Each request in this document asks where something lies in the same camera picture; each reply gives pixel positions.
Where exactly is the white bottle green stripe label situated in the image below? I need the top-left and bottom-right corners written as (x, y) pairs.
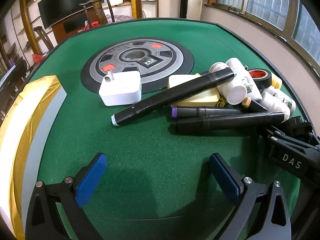
top-left (264, 86), bottom-right (296, 116)

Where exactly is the white bottle small text label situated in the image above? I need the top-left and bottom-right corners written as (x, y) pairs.
top-left (260, 92), bottom-right (290, 121)

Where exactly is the yellow tape roll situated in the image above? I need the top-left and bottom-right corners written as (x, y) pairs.
top-left (271, 73), bottom-right (283, 89)

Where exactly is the white bottle green plant label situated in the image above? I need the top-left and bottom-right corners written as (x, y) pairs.
top-left (226, 57), bottom-right (262, 102)

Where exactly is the black electrical tape roll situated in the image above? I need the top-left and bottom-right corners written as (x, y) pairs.
top-left (248, 69), bottom-right (272, 90)

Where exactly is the white pill bottle red label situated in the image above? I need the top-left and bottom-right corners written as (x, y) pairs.
top-left (209, 62), bottom-right (247, 105)

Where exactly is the black marker dark cap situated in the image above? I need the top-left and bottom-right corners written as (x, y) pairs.
top-left (172, 112), bottom-right (285, 133)

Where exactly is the pale yellow plastic case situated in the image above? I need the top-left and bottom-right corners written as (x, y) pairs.
top-left (167, 73), bottom-right (220, 107)

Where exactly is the black marker purple cap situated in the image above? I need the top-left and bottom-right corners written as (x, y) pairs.
top-left (171, 107), bottom-right (242, 119)

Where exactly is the black marker grey cap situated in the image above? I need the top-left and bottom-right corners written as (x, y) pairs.
top-left (111, 68), bottom-right (236, 126)

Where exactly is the white power adapter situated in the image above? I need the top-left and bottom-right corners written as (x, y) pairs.
top-left (98, 70), bottom-right (142, 106)

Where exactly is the black marker beige cap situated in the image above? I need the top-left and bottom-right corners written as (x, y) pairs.
top-left (241, 97), bottom-right (268, 113)

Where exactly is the white tray with gold rim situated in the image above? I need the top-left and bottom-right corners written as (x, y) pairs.
top-left (1, 75), bottom-right (67, 239)

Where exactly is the window with metal grille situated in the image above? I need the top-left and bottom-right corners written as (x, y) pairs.
top-left (204, 0), bottom-right (319, 67)

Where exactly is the round grey table centre console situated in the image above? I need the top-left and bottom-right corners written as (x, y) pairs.
top-left (80, 37), bottom-right (194, 94)

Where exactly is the red plastic bag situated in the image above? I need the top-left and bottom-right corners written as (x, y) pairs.
top-left (84, 21), bottom-right (100, 30)

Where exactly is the dark wooden chair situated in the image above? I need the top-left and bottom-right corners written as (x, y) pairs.
top-left (79, 0), bottom-right (115, 29)

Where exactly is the black flat television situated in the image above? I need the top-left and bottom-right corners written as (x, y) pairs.
top-left (37, 0), bottom-right (104, 30)

